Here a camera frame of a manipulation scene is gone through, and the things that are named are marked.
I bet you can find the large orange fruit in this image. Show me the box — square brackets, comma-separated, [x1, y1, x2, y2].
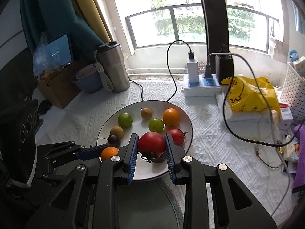
[100, 146, 119, 162]

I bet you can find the red tomato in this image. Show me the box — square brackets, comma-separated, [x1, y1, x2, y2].
[137, 132, 165, 157]
[166, 128, 187, 146]

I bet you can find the green plum fruit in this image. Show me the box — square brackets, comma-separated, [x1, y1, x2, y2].
[118, 112, 133, 128]
[148, 118, 164, 133]

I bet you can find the small yellow-brown fruit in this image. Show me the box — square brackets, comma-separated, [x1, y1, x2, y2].
[140, 108, 153, 120]

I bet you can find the dark purple fruit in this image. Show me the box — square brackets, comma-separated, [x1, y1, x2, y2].
[108, 134, 121, 148]

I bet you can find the grey round tray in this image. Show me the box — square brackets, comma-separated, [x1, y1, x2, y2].
[116, 179, 184, 228]

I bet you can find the white round plate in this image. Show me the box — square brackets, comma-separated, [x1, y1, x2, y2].
[96, 100, 193, 181]

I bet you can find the brown cardboard box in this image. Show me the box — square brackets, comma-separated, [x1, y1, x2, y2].
[38, 61, 85, 109]

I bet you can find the blue bowl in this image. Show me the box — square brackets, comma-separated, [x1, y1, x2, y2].
[71, 64, 103, 93]

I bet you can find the white paper packet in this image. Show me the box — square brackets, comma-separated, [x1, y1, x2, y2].
[216, 93, 271, 123]

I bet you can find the white power strip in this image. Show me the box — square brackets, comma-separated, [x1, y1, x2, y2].
[182, 74, 222, 97]

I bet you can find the yellow plastic bag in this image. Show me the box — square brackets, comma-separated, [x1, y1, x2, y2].
[222, 76, 280, 112]

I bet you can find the grey plug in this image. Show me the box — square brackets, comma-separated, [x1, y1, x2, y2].
[204, 63, 213, 79]

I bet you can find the tablet screen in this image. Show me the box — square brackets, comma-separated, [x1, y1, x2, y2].
[46, 33, 73, 67]

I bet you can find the stainless steel tumbler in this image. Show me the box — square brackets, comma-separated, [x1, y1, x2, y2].
[94, 41, 130, 93]

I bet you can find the white charger adapter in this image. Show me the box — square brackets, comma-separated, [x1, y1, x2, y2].
[187, 58, 199, 83]

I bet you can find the small red white box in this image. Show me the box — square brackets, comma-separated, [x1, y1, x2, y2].
[279, 103, 293, 130]

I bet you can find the black charger adapter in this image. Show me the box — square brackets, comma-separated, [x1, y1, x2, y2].
[215, 54, 234, 85]

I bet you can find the purple pouch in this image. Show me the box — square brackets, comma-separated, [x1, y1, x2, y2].
[292, 123, 304, 193]

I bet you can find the white woven basket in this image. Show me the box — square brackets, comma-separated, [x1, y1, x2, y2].
[280, 64, 305, 125]

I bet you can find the yellow curtain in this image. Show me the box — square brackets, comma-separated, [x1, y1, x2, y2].
[76, 0, 113, 43]

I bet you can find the teal curtain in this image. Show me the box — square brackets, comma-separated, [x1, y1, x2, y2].
[20, 0, 103, 63]

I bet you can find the black charging cable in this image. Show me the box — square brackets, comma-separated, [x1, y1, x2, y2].
[128, 40, 195, 102]

